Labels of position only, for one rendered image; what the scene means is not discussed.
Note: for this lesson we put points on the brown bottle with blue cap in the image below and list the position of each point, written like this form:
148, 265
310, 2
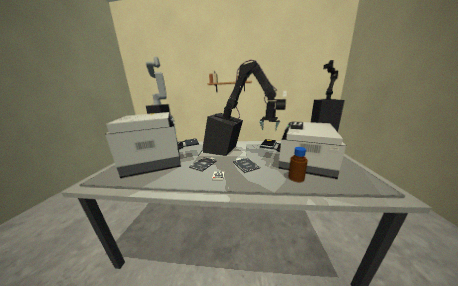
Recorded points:
298, 165

